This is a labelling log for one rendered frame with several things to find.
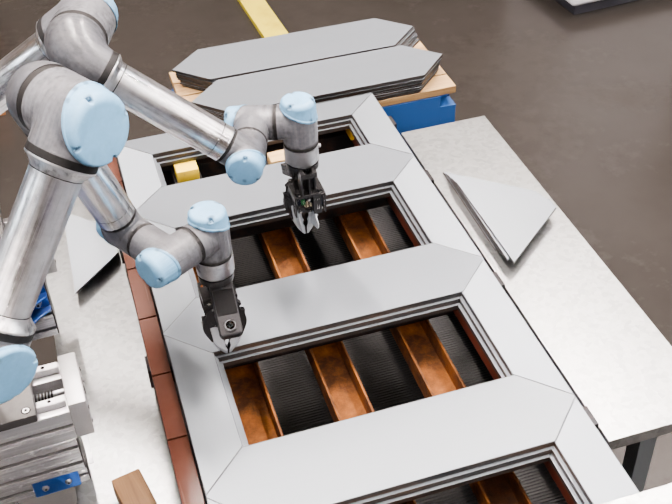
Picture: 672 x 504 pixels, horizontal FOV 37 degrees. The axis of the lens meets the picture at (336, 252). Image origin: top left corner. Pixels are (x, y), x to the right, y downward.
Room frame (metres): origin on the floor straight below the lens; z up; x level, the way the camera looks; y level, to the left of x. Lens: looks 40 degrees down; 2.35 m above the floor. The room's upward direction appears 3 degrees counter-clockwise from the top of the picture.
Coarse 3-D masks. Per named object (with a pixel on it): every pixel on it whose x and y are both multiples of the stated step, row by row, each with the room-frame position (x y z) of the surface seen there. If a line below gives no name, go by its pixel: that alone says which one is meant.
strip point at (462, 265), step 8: (440, 248) 1.80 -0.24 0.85; (448, 248) 1.80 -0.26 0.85; (448, 256) 1.77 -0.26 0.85; (456, 256) 1.77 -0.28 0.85; (464, 256) 1.77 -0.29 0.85; (472, 256) 1.76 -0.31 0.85; (480, 256) 1.76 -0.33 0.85; (448, 264) 1.74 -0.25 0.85; (456, 264) 1.74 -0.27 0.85; (464, 264) 1.74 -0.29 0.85; (472, 264) 1.74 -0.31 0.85; (456, 272) 1.71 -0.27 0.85; (464, 272) 1.71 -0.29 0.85; (472, 272) 1.71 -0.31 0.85; (456, 280) 1.68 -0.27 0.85; (464, 280) 1.68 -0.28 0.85; (464, 288) 1.66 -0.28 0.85
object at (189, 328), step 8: (192, 304) 1.65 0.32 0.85; (184, 312) 1.62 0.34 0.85; (192, 312) 1.62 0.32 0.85; (176, 320) 1.60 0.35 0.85; (184, 320) 1.60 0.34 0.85; (192, 320) 1.59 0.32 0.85; (200, 320) 1.59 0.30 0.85; (176, 328) 1.57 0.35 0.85; (184, 328) 1.57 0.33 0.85; (192, 328) 1.57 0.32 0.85; (200, 328) 1.57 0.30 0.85; (184, 336) 1.55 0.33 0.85; (192, 336) 1.55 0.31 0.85; (200, 336) 1.54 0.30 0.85; (192, 344) 1.52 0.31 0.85; (200, 344) 1.52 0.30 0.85; (208, 344) 1.52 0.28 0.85
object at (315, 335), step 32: (320, 128) 2.36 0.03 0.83; (352, 128) 2.36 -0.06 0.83; (160, 160) 2.24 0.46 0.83; (192, 160) 2.26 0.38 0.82; (352, 192) 2.05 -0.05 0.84; (384, 192) 2.06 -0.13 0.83; (256, 224) 1.96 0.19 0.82; (416, 224) 1.91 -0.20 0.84; (352, 320) 1.58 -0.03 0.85; (384, 320) 1.59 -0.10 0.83; (256, 352) 1.51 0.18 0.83; (224, 384) 1.41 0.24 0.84; (544, 448) 1.21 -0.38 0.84; (448, 480) 1.15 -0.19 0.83; (480, 480) 1.16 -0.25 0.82; (576, 480) 1.13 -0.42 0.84
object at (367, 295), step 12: (348, 264) 1.76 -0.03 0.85; (360, 264) 1.76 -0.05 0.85; (348, 276) 1.72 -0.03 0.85; (360, 276) 1.71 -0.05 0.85; (372, 276) 1.71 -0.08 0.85; (348, 288) 1.67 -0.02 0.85; (360, 288) 1.67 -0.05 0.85; (372, 288) 1.67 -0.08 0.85; (360, 300) 1.63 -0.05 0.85; (372, 300) 1.63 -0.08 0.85; (384, 300) 1.63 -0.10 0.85; (360, 312) 1.60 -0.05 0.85; (372, 312) 1.59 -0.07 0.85
